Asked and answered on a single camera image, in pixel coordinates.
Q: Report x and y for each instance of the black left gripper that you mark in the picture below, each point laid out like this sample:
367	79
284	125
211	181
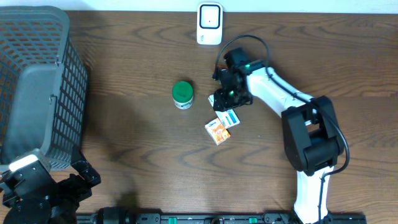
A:
77	191

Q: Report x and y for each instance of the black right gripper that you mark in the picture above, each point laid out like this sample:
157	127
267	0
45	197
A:
220	95

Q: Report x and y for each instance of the white Panadol medicine box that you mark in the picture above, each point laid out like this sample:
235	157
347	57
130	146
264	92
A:
227	119

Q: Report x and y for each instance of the orange Kleenex tissue pack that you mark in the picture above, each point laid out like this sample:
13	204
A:
217	131

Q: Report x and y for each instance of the green lid jar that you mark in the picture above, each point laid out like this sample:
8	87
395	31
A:
182	94

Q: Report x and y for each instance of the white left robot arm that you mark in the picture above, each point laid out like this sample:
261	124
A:
33	196

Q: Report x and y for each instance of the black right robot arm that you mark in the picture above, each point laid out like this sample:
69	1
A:
312	138

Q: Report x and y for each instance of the white barcode scanner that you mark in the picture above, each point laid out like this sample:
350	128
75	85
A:
209	23

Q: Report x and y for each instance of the grey plastic basket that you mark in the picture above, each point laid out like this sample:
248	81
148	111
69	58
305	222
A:
43	85

